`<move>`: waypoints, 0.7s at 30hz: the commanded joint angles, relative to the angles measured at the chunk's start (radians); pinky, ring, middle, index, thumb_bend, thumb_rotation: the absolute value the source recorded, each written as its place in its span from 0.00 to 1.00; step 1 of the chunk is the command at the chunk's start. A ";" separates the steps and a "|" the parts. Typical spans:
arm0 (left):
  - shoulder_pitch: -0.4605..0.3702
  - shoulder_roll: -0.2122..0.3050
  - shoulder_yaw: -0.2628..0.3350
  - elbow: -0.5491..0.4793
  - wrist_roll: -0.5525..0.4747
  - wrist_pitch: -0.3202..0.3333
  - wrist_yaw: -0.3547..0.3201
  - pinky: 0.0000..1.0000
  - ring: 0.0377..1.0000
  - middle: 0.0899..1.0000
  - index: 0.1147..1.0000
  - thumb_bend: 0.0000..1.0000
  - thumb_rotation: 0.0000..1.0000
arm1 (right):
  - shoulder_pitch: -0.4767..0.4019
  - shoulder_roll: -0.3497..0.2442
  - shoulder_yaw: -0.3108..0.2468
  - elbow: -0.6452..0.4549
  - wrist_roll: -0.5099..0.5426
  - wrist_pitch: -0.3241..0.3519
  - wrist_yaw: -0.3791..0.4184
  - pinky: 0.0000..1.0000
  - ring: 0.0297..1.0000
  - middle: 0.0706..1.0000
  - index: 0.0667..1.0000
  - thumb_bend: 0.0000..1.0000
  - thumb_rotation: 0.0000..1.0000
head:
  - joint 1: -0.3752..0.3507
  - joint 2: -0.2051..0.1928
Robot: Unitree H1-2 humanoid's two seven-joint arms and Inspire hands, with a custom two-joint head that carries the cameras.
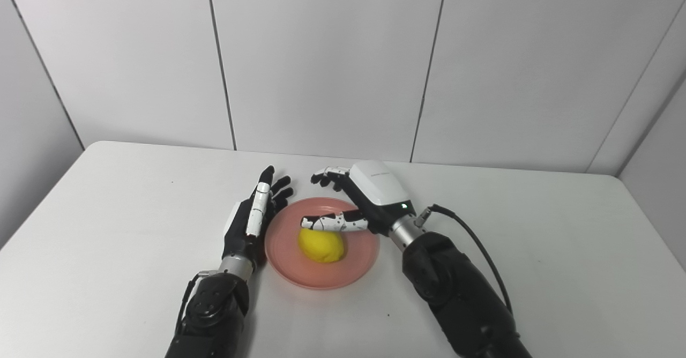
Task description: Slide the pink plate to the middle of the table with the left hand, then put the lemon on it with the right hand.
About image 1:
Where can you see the yellow lemon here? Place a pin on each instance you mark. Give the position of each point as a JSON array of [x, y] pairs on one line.
[[321, 245]]

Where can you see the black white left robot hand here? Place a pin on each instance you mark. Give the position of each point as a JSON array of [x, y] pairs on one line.
[[241, 235]]

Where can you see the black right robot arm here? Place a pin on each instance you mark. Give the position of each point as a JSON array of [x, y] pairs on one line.
[[461, 299]]

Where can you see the pink plastic plate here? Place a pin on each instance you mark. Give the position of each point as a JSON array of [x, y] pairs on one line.
[[353, 267]]

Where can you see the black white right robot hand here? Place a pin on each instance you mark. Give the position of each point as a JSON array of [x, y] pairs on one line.
[[375, 192]]

